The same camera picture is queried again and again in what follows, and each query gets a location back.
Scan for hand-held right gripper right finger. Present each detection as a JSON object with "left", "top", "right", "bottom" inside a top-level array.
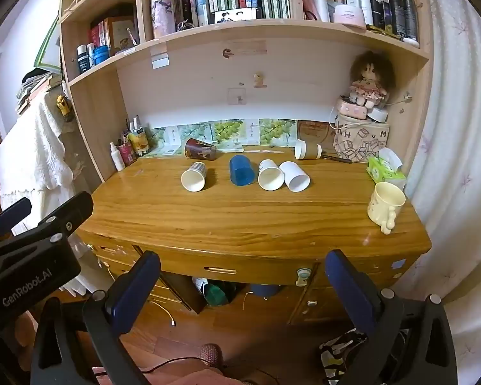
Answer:
[{"left": 324, "top": 249, "right": 458, "bottom": 385}]

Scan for brown round print card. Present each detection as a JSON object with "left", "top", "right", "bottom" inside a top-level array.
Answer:
[{"left": 297, "top": 119, "right": 334, "bottom": 151}]

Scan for patterned paper cup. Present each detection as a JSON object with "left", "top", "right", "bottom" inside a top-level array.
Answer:
[{"left": 181, "top": 161, "right": 208, "bottom": 192}]

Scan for cream ceramic mug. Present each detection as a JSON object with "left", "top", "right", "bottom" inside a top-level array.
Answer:
[{"left": 367, "top": 181, "right": 407, "bottom": 235}]

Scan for white round device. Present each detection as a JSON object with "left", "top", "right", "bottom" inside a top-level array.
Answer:
[{"left": 366, "top": 107, "right": 389, "bottom": 124}]

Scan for grape print card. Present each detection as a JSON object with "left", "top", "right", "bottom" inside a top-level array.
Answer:
[
  {"left": 177, "top": 123, "right": 213, "bottom": 145},
  {"left": 149, "top": 127, "right": 182, "bottom": 154},
  {"left": 211, "top": 119, "right": 246, "bottom": 146},
  {"left": 258, "top": 118, "right": 298, "bottom": 146}
]

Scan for white spray bottle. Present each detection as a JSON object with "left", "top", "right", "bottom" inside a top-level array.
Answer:
[{"left": 109, "top": 141, "right": 126, "bottom": 171}]

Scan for stack of papers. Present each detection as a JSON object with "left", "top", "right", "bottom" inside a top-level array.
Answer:
[{"left": 15, "top": 69, "right": 63, "bottom": 114}]

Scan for floral cylinder tube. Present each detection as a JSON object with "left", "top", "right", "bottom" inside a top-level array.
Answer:
[{"left": 150, "top": 0, "right": 177, "bottom": 40}]

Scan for green white bag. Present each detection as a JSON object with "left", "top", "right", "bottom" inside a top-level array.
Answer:
[{"left": 191, "top": 276, "right": 232, "bottom": 306}]

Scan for white paper cup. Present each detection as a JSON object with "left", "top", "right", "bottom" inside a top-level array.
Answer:
[
  {"left": 279, "top": 161, "right": 311, "bottom": 193},
  {"left": 257, "top": 159, "right": 285, "bottom": 191}
]

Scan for green tissue pack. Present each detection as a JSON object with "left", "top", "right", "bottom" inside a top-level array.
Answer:
[{"left": 366, "top": 147, "right": 407, "bottom": 190}]

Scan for white cable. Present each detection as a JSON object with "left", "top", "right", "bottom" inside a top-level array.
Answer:
[{"left": 149, "top": 300, "right": 178, "bottom": 328}]

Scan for row of black bottles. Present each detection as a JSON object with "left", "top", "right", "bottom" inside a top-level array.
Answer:
[{"left": 371, "top": 0, "right": 421, "bottom": 46}]

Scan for blue plastic cup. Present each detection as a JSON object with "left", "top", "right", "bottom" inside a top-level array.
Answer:
[{"left": 229, "top": 155, "right": 256, "bottom": 187}]

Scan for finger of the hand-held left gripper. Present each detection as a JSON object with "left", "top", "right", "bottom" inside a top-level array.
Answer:
[
  {"left": 0, "top": 198, "right": 33, "bottom": 255},
  {"left": 8, "top": 191, "right": 94, "bottom": 249}
]

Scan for white cosmetic bottle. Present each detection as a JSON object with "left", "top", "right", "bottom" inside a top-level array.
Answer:
[{"left": 354, "top": 0, "right": 374, "bottom": 25}]

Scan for wooden bookshelf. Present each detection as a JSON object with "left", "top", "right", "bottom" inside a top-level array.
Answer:
[{"left": 58, "top": 0, "right": 432, "bottom": 183}]

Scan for pink slipper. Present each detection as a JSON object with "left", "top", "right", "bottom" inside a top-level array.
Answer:
[{"left": 199, "top": 343, "right": 224, "bottom": 370}]

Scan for white lace cloth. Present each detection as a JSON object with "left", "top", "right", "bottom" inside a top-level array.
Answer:
[{"left": 0, "top": 95, "right": 75, "bottom": 210}]

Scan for dark red patterned cup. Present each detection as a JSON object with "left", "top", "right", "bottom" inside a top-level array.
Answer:
[{"left": 184, "top": 137, "right": 217, "bottom": 162}]

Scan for green framed picture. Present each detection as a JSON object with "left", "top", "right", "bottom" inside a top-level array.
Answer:
[{"left": 33, "top": 15, "right": 62, "bottom": 70}]

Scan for curly hair rag doll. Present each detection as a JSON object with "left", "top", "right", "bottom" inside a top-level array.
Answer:
[{"left": 350, "top": 51, "right": 396, "bottom": 109}]

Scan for black white patterned bag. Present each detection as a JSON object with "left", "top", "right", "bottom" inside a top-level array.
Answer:
[{"left": 318, "top": 328, "right": 370, "bottom": 385}]

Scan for blue jar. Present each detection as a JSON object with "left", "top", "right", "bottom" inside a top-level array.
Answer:
[{"left": 92, "top": 45, "right": 111, "bottom": 65}]

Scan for white curtain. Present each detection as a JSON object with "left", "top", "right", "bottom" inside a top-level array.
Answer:
[{"left": 401, "top": 0, "right": 481, "bottom": 365}]

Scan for red books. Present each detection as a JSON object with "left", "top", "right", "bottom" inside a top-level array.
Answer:
[{"left": 88, "top": 20, "right": 110, "bottom": 49}]

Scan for clear wall hook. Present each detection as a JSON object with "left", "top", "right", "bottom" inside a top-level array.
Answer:
[{"left": 228, "top": 87, "right": 248, "bottom": 106}]

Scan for brown printed box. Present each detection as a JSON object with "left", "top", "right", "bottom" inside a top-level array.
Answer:
[{"left": 103, "top": 15, "right": 140, "bottom": 54}]

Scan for pink small box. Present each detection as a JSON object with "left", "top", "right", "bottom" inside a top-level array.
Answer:
[{"left": 334, "top": 97, "right": 370, "bottom": 121}]

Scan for pink cream jar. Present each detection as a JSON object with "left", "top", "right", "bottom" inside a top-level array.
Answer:
[{"left": 332, "top": 3, "right": 366, "bottom": 30}]

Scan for wooden desk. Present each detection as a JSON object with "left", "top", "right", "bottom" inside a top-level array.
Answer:
[{"left": 77, "top": 151, "right": 432, "bottom": 326}]

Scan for blue round object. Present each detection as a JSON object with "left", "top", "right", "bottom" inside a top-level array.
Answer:
[{"left": 249, "top": 283, "right": 282, "bottom": 299}]

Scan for patterned storage box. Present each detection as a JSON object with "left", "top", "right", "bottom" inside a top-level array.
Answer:
[{"left": 333, "top": 114, "right": 391, "bottom": 163}]

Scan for brown sleeve coffee cup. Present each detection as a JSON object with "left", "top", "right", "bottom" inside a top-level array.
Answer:
[{"left": 294, "top": 139, "right": 323, "bottom": 160}]

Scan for black cable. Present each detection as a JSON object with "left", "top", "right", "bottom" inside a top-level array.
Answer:
[{"left": 92, "top": 356, "right": 229, "bottom": 378}]

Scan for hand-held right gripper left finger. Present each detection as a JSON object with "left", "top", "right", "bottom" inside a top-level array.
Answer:
[{"left": 30, "top": 250, "right": 161, "bottom": 385}]

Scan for black white picture card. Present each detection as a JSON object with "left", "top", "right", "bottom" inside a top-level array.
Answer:
[{"left": 214, "top": 7, "right": 264, "bottom": 25}]

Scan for pink tube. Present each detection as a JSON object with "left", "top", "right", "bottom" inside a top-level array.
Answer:
[{"left": 118, "top": 142, "right": 137, "bottom": 164}]

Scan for yellow toy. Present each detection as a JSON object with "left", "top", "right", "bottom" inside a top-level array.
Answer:
[{"left": 55, "top": 94, "right": 72, "bottom": 116}]

